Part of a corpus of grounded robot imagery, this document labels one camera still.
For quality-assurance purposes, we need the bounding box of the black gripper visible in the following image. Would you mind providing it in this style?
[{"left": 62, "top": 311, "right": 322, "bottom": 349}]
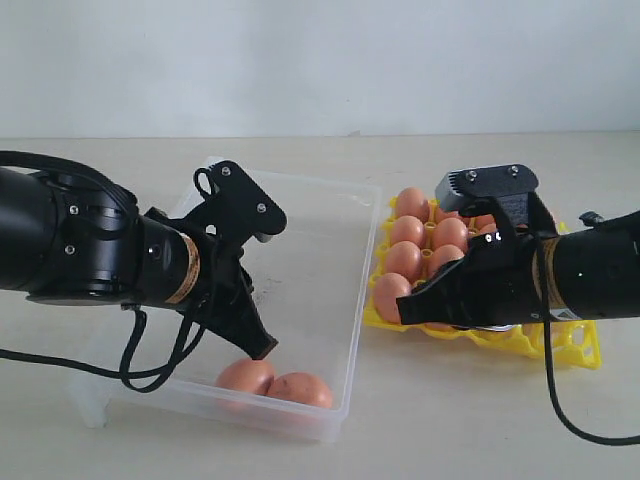
[{"left": 396, "top": 191, "right": 557, "bottom": 329}]

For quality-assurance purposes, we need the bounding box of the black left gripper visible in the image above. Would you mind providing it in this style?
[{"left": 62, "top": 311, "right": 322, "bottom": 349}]
[{"left": 144, "top": 207, "right": 278, "bottom": 360}]

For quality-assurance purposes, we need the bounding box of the brown egg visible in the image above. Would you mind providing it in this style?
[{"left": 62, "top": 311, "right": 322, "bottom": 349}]
[
  {"left": 384, "top": 241, "right": 422, "bottom": 282},
  {"left": 394, "top": 187, "right": 430, "bottom": 223},
  {"left": 474, "top": 214, "right": 495, "bottom": 230},
  {"left": 389, "top": 215, "right": 427, "bottom": 248},
  {"left": 215, "top": 358, "right": 276, "bottom": 396},
  {"left": 435, "top": 205, "right": 462, "bottom": 224},
  {"left": 426, "top": 244, "right": 464, "bottom": 278},
  {"left": 431, "top": 217, "right": 468, "bottom": 252},
  {"left": 372, "top": 272, "right": 411, "bottom": 324},
  {"left": 266, "top": 372, "right": 333, "bottom": 408}
]

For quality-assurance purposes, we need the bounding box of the yellow plastic egg tray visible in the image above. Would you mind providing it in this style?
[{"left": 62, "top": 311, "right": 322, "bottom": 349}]
[{"left": 363, "top": 194, "right": 602, "bottom": 371}]

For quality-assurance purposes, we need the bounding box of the clear plastic bin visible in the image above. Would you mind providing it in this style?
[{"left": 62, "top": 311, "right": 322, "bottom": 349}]
[{"left": 68, "top": 169, "right": 382, "bottom": 442}]

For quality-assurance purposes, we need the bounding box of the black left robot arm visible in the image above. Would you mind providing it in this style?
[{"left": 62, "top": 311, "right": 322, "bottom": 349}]
[{"left": 1, "top": 158, "right": 287, "bottom": 345}]

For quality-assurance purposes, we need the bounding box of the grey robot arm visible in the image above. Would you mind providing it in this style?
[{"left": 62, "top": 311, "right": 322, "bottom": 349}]
[{"left": 453, "top": 193, "right": 639, "bottom": 327}]

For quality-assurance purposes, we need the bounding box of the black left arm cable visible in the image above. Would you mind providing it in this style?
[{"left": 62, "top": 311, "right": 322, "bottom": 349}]
[{"left": 0, "top": 149, "right": 211, "bottom": 394}]

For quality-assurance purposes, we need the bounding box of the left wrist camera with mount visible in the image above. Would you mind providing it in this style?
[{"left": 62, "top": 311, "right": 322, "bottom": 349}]
[{"left": 186, "top": 160, "right": 287, "bottom": 246}]

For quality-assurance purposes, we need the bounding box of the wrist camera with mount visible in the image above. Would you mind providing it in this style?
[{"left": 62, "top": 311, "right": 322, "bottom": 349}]
[
  {"left": 186, "top": 160, "right": 287, "bottom": 246},
  {"left": 435, "top": 164, "right": 539, "bottom": 222}
]

